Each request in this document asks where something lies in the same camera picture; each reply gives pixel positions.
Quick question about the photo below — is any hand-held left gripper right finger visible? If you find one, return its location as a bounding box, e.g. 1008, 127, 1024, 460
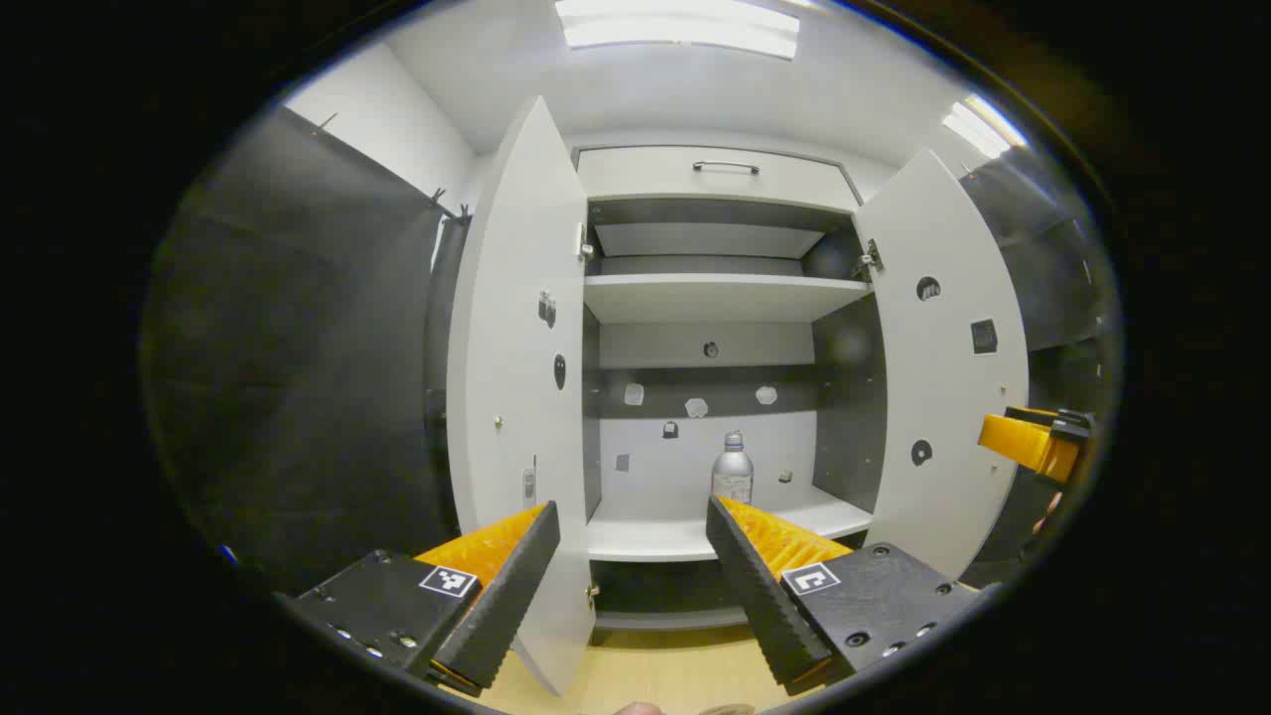
705, 494, 984, 696

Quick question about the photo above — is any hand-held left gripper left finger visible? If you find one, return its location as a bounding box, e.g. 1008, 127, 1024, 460
273, 500, 562, 698

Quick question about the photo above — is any white cabinet door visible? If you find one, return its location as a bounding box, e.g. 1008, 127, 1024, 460
445, 95, 597, 696
852, 149, 1031, 582

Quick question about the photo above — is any silver bottle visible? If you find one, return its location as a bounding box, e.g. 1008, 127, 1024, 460
711, 430, 755, 505

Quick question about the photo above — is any white cabinet shelf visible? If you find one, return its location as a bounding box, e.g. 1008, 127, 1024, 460
583, 273, 875, 325
586, 485, 875, 564

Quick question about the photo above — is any white and grey cabinet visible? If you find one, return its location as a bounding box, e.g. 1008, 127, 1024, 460
571, 144, 890, 632

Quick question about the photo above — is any small ceiling light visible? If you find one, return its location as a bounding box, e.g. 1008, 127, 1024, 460
941, 94, 1029, 160

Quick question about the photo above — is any white drawer front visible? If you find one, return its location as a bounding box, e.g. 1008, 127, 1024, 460
576, 146, 863, 213

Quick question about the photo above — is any large ceiling light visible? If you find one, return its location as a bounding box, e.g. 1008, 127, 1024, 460
554, 0, 801, 61

